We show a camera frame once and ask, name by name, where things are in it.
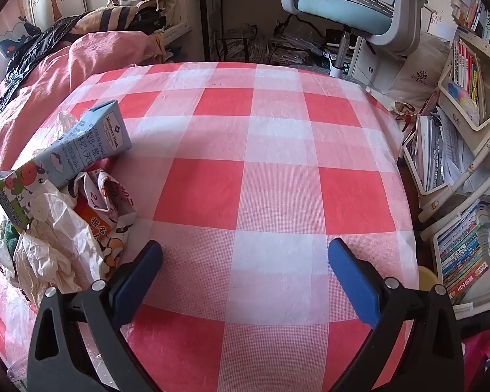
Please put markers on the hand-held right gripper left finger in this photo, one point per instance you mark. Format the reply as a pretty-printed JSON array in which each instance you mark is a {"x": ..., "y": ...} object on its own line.
[{"x": 137, "y": 281}]

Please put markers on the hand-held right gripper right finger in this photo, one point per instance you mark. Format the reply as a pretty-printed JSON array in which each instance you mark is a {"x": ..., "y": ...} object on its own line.
[{"x": 353, "y": 281}]

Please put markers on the orange printed wrapper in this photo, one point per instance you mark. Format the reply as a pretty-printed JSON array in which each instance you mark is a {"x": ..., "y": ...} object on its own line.
[{"x": 106, "y": 220}]

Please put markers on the yellow waste bin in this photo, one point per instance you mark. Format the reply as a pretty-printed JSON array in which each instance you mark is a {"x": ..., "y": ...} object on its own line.
[{"x": 426, "y": 279}]

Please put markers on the beige paper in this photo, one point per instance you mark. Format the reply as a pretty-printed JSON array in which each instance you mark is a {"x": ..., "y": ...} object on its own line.
[{"x": 53, "y": 245}]

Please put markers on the blue milk carton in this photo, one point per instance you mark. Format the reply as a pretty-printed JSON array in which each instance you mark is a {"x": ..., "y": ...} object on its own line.
[{"x": 90, "y": 143}]

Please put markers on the green orange drink carton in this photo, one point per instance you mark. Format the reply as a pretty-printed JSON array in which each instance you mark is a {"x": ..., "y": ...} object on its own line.
[{"x": 16, "y": 188}]

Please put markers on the small white tissue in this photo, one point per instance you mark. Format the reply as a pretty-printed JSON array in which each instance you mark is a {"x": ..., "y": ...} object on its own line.
[{"x": 65, "y": 122}]

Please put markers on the row of colourful books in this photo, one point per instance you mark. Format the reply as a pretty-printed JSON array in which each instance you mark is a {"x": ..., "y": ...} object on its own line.
[{"x": 461, "y": 253}]

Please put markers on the dark green wrapper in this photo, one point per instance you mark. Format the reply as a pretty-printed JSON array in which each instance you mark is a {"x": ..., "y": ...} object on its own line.
[{"x": 10, "y": 235}]

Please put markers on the pink bag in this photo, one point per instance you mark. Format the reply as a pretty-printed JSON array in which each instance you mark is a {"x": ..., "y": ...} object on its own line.
[{"x": 480, "y": 351}]

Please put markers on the stack of papers and folders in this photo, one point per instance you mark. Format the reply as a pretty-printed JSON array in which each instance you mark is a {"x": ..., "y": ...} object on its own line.
[{"x": 437, "y": 151}]

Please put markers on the red white checkered tablecloth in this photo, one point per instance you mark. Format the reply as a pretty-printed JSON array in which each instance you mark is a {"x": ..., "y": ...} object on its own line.
[{"x": 269, "y": 151}]

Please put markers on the white book rack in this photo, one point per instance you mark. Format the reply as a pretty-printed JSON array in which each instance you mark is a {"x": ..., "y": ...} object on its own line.
[{"x": 461, "y": 120}]

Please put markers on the white drawer cabinet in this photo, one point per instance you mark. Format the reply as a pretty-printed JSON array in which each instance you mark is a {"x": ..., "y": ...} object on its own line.
[{"x": 371, "y": 65}]

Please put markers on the pink duvet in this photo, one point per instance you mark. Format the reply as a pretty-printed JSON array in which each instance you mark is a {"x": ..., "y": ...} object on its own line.
[{"x": 32, "y": 90}]

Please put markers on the white tree print tote bag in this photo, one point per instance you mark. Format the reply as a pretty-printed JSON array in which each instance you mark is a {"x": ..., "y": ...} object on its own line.
[{"x": 420, "y": 69}]

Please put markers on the row of thin books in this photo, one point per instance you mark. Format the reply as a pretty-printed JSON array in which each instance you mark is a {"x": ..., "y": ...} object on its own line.
[{"x": 467, "y": 73}]

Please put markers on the pile of wrapped magazines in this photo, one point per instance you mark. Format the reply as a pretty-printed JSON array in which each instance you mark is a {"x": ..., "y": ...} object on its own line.
[{"x": 298, "y": 49}]

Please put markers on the shiny black plastic bag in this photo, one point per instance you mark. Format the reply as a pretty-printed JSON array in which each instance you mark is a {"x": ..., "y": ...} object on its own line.
[{"x": 32, "y": 49}]

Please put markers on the beige black striped cloth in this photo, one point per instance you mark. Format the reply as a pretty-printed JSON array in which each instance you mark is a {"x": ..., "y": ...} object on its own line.
[{"x": 114, "y": 18}]

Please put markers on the grey blue office chair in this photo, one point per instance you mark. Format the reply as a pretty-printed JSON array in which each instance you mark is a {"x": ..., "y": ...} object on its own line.
[{"x": 339, "y": 12}]

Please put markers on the whale print pillow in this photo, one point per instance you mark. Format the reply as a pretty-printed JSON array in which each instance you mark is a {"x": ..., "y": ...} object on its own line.
[{"x": 14, "y": 36}]

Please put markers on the black picture frame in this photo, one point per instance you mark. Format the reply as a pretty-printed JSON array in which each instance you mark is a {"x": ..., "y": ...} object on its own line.
[{"x": 210, "y": 24}]

